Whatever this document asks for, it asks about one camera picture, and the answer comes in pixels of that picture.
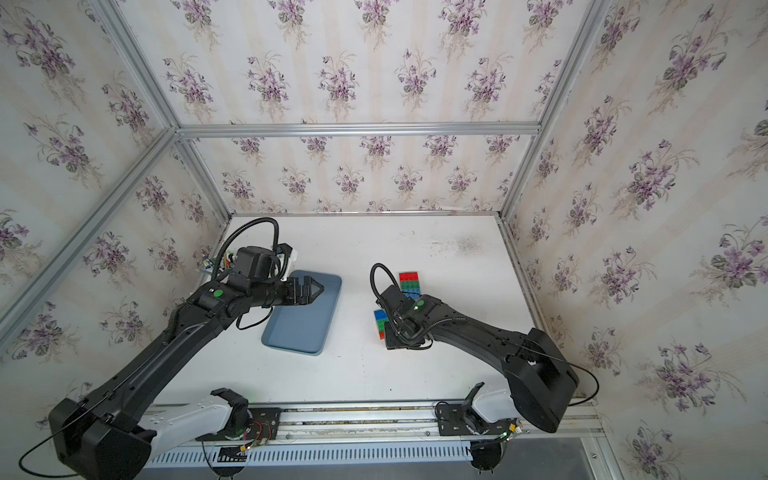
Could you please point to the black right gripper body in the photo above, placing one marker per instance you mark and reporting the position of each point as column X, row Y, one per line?
column 396, row 337

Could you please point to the blue plastic tray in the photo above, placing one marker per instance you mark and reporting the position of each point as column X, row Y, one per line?
column 304, row 329

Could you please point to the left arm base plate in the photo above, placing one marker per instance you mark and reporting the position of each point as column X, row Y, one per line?
column 252, row 426

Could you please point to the light blue lego brick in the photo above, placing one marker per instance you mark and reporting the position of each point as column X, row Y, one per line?
column 412, row 294

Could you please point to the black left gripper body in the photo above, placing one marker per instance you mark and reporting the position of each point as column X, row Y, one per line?
column 290, row 297

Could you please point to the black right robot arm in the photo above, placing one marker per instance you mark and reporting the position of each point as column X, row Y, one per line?
column 540, row 382

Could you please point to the long dark green lego brick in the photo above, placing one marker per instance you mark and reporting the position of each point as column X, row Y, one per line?
column 410, row 286

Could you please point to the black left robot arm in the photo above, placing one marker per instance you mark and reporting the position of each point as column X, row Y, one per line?
column 100, row 436

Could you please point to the pink pen holder cup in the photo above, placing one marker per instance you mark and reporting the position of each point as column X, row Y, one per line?
column 208, row 262

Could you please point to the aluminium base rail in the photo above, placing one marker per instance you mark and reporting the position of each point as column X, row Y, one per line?
column 327, row 434

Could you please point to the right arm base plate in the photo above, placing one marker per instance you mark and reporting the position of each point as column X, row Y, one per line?
column 454, row 419

